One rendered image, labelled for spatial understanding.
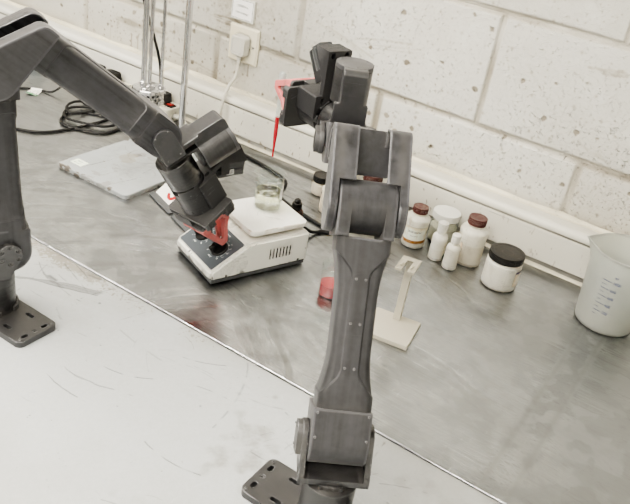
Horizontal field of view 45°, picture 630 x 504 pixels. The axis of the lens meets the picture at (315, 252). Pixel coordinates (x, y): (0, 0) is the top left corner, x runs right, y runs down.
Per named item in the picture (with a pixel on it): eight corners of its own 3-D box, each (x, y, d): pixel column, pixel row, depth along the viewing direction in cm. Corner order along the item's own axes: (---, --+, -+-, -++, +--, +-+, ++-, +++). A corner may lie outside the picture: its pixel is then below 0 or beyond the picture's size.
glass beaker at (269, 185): (279, 202, 144) (284, 163, 140) (283, 216, 140) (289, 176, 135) (247, 200, 143) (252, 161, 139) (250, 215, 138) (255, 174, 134)
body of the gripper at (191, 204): (197, 188, 132) (179, 157, 126) (237, 207, 126) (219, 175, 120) (171, 214, 129) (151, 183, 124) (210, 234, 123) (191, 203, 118)
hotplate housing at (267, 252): (209, 287, 131) (213, 247, 127) (175, 249, 140) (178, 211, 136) (315, 262, 144) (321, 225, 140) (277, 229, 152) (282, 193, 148)
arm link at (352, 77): (323, 51, 114) (325, 77, 104) (380, 60, 115) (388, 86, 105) (311, 125, 120) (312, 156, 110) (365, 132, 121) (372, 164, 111)
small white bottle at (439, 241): (432, 262, 150) (441, 226, 146) (424, 254, 153) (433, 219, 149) (445, 261, 152) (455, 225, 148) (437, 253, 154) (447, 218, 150)
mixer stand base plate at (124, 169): (125, 200, 153) (125, 195, 152) (56, 166, 161) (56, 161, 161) (221, 161, 176) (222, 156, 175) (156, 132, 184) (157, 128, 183)
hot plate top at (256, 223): (251, 237, 132) (252, 233, 132) (217, 206, 140) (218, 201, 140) (308, 226, 139) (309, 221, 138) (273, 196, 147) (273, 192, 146)
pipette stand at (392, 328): (405, 351, 124) (423, 284, 118) (360, 333, 127) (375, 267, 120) (420, 326, 131) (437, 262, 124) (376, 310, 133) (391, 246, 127)
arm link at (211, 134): (226, 135, 127) (195, 76, 119) (248, 157, 121) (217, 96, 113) (166, 173, 125) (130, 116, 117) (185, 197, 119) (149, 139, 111)
